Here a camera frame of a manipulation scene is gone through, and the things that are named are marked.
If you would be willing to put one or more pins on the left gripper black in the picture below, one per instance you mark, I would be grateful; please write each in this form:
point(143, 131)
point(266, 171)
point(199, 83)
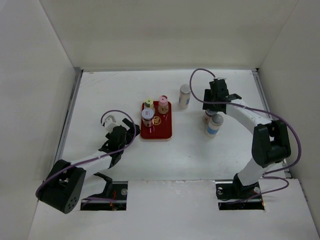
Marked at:
point(130, 132)

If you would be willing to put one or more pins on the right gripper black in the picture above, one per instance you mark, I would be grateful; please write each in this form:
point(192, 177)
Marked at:
point(209, 106)

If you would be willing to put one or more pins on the jar white lid red logo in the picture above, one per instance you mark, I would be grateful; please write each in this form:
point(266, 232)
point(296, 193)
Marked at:
point(147, 116)

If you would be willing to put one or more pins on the tall jar silver lid blue label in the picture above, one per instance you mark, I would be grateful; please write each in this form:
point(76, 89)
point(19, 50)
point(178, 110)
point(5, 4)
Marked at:
point(184, 96)

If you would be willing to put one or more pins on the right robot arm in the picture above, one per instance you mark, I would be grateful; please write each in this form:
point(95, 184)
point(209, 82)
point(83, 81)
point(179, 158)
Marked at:
point(270, 139)

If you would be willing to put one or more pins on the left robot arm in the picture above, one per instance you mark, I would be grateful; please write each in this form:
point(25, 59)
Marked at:
point(82, 182)

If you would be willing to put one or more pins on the red tray gold emblem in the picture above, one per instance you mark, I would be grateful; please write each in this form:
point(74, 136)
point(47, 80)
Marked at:
point(162, 128)

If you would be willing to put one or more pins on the yellow-green cap spice bottle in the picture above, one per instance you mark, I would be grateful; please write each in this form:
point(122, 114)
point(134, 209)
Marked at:
point(149, 104)

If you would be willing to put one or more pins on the pink cap spice bottle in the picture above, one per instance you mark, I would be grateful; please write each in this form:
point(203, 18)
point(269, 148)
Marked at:
point(163, 105)

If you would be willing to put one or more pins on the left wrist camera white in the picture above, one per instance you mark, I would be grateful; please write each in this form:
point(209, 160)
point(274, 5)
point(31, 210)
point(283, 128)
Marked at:
point(110, 123)

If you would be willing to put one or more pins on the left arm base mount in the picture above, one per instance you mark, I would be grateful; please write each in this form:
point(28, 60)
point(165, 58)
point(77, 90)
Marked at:
point(103, 194)

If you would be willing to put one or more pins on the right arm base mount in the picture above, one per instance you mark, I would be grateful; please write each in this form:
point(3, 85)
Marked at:
point(233, 196)

